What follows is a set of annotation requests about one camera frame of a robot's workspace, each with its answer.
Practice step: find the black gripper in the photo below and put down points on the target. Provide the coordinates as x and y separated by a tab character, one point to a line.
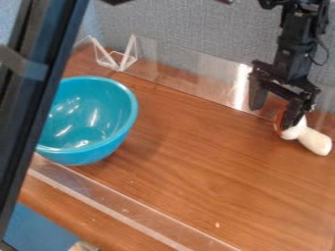
286	78

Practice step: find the brown white plush mushroom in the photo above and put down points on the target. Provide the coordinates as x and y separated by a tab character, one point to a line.
313	140

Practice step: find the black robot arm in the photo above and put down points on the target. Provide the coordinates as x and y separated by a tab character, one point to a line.
305	20

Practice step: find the blue plastic bowl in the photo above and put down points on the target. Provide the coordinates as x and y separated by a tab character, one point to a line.
94	112

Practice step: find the clear acrylic back barrier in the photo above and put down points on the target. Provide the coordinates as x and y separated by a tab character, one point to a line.
213	78

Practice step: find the clear acrylic barrier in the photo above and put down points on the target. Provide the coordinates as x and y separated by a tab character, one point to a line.
213	78
151	222
83	41

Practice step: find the clear acrylic left barrier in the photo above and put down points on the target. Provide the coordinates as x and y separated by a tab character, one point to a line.
83	41

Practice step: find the clear acrylic front barrier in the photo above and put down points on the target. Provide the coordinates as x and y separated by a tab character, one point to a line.
151	222

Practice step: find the clear acrylic corner bracket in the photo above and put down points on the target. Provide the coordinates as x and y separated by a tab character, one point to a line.
115	60

